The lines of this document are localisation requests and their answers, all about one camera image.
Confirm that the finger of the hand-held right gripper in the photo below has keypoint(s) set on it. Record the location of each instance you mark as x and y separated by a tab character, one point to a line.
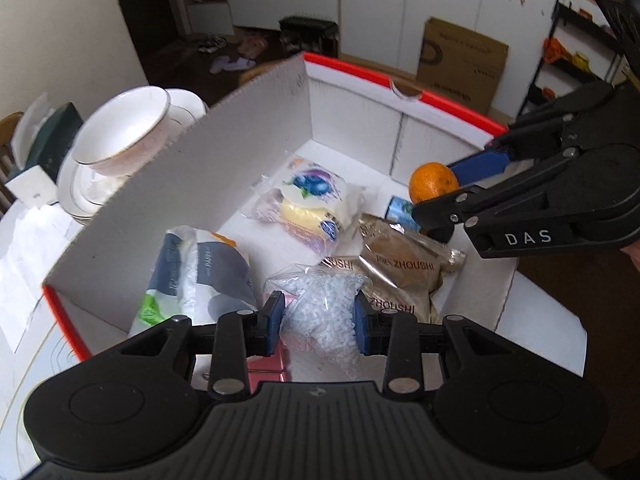
480	200
482	165

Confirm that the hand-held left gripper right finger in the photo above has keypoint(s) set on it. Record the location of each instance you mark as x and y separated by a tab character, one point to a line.
362	325

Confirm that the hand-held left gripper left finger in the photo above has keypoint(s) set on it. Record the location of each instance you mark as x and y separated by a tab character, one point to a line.
274	322

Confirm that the clear bag of white beads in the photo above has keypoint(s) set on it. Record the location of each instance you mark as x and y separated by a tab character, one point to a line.
320	310

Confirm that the pink binder clip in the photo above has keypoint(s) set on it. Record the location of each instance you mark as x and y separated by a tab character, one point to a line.
267	367

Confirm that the orange tangerine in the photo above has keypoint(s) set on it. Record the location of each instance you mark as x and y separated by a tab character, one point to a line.
432	182

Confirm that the foil snack packet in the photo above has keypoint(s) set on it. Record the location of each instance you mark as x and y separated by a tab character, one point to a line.
400	270

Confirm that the small blue label bottle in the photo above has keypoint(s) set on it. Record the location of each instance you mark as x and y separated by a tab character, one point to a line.
400	210

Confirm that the white tissue pack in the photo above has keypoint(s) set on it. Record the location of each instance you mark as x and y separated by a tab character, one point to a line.
210	270

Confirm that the yellow cake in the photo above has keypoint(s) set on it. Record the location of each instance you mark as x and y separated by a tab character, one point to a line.
305	205

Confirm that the red and white cardboard box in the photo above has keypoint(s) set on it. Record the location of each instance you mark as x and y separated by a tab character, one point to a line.
225	160

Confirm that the marble desktop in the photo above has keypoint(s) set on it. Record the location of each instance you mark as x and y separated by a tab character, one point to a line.
25	395

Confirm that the brown cardboard carton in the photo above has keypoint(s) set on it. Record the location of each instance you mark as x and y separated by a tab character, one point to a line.
462	65

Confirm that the black metal shelf rack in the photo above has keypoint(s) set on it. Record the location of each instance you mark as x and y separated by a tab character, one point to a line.
570	60

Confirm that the black slatted crate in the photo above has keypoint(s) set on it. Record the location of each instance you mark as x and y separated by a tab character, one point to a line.
310	35

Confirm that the stack of white plates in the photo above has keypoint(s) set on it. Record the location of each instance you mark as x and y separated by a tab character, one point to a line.
85	190

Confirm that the white gold-rimmed bowl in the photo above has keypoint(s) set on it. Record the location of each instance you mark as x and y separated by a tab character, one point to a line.
120	130

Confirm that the white paper sheets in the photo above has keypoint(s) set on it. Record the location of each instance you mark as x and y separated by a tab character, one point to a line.
30	260

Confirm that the pink slippers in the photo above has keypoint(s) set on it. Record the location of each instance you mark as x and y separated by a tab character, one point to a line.
252	45

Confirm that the white socks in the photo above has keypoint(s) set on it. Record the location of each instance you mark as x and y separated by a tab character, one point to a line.
232	64

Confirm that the white and green tissue box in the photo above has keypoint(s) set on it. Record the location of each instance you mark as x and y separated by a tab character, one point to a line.
47	155

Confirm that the patterned shoes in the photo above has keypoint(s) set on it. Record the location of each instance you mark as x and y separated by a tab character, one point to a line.
212	43

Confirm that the wooden chair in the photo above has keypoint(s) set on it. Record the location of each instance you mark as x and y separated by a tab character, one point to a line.
7	160

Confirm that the white wall cabinets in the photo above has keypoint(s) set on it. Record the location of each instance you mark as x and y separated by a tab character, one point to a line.
410	5

